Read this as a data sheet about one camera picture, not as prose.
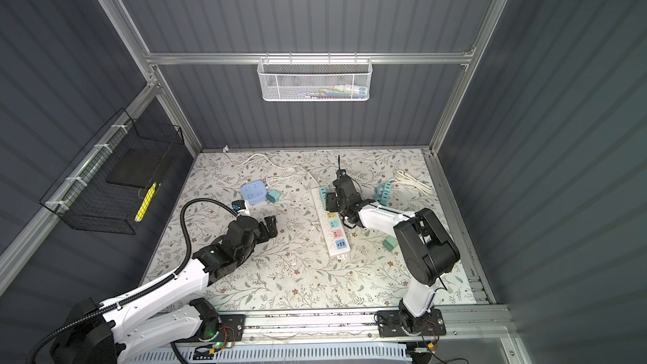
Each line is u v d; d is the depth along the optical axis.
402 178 1.08
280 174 1.11
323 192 0.96
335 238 0.89
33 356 0.38
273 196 1.02
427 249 0.49
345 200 0.73
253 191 1.02
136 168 0.77
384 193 0.96
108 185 0.72
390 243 0.89
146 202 0.69
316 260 0.87
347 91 0.91
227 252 0.61
